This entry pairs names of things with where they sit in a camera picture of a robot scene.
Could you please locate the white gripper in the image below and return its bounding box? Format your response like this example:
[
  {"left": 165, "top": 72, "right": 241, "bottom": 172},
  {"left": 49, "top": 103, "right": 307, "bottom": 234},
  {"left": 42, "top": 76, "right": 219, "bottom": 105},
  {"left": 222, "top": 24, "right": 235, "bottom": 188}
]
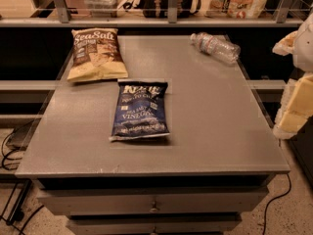
[{"left": 272, "top": 14, "right": 313, "bottom": 139}]

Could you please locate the blue vinegar chip bag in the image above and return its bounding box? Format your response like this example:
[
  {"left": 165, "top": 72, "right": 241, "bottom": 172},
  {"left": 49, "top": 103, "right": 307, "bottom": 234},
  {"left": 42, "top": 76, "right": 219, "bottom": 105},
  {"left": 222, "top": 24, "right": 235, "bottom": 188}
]
[{"left": 110, "top": 79, "right": 169, "bottom": 142}]

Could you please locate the printed snack bag on shelf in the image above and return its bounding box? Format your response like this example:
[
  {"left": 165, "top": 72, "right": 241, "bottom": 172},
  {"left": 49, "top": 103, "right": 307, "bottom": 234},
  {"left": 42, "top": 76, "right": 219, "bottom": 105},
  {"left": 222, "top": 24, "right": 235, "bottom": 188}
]
[{"left": 205, "top": 0, "right": 267, "bottom": 19}]

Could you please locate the yellow sea salt chip bag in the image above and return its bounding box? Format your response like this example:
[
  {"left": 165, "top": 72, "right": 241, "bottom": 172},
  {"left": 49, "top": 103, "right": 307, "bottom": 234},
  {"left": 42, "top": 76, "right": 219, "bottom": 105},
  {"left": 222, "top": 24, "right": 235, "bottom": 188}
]
[{"left": 67, "top": 28, "right": 128, "bottom": 82}]

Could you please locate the metal shelf rack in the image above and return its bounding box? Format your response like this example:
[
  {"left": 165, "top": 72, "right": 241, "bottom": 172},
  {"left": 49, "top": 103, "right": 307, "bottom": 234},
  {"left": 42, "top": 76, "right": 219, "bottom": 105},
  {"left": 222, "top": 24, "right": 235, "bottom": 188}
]
[{"left": 0, "top": 0, "right": 312, "bottom": 28}]

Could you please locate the clear plastic water bottle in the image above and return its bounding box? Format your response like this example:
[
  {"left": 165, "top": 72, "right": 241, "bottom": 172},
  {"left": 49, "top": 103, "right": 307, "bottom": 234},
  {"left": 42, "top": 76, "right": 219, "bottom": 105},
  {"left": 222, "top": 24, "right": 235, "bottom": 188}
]
[{"left": 190, "top": 32, "right": 241, "bottom": 65}]

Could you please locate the grey drawer cabinet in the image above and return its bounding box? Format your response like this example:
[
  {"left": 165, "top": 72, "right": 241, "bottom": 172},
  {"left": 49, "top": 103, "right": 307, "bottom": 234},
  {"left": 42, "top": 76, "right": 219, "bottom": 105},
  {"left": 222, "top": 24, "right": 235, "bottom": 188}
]
[{"left": 17, "top": 36, "right": 290, "bottom": 235}]

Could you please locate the metal drawer knob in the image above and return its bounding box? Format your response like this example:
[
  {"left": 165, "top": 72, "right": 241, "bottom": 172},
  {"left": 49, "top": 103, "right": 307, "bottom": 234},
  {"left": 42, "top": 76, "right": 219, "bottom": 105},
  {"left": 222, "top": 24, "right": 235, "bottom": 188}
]
[{"left": 150, "top": 205, "right": 159, "bottom": 213}]

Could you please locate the black floor cable right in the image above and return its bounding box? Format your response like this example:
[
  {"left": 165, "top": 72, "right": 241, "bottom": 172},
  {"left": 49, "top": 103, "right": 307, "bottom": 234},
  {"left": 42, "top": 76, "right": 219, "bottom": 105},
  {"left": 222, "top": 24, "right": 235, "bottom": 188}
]
[{"left": 261, "top": 173, "right": 292, "bottom": 235}]

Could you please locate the black floor cables left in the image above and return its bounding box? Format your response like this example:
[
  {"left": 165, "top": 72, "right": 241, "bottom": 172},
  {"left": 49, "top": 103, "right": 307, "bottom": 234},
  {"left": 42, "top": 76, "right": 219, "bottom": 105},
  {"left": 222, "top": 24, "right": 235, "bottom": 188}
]
[{"left": 0, "top": 120, "right": 45, "bottom": 235}]

